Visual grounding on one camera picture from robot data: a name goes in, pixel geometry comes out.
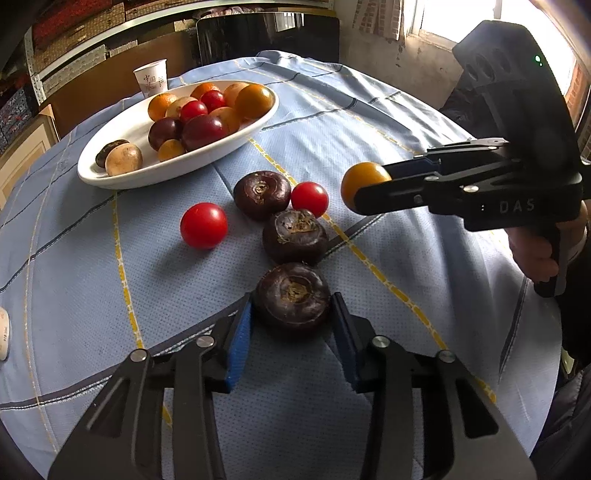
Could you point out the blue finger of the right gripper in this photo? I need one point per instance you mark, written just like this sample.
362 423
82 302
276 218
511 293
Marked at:
452 162
408 193

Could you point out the white paper cup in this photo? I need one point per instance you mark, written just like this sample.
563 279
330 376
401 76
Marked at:
152 78

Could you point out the blue checked tablecloth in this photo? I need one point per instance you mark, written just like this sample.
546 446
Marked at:
89 274

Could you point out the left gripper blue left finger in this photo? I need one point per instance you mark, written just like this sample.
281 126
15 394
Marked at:
224 351

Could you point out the metal storage shelf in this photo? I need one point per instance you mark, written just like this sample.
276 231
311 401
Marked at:
124 36

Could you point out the person's right hand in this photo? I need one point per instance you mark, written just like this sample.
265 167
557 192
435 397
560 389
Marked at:
533 253

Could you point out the dark brown mangosteen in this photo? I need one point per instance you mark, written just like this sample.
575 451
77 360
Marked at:
101 156

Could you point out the yellow orange citrus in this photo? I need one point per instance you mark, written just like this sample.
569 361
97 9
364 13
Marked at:
230 119

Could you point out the brown wooden cabinet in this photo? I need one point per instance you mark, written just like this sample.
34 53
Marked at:
113 79

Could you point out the white beverage can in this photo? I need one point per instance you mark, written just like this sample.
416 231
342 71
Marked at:
4 334

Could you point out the dark purple plum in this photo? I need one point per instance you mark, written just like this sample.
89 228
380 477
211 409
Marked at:
162 130

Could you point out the white oval plate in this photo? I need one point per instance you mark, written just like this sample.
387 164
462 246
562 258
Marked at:
133 125

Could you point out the orange striped fruit front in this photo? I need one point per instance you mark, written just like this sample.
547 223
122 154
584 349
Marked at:
231 92

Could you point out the framed picture leaning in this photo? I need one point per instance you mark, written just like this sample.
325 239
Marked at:
35 140

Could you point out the spotted yellow pepino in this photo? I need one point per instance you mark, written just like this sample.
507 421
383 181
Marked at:
174 109

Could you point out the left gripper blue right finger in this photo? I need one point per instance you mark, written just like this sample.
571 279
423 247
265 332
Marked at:
370 361

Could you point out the tan passion fruit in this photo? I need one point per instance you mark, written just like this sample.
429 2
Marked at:
123 159

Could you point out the black monitor screen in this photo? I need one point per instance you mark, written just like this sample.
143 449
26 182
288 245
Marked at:
229 37

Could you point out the orange tangerine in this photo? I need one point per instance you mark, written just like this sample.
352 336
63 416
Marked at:
159 104
203 88

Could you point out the red tomato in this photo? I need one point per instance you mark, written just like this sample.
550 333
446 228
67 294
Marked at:
213 99
192 109
203 226
310 196

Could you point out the large orange persimmon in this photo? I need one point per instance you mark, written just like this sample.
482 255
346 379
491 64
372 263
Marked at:
254 101

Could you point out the small yellow fruit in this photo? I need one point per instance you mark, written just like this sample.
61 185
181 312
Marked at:
170 149

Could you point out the small yellow citrus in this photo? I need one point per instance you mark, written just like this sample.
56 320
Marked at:
359 176

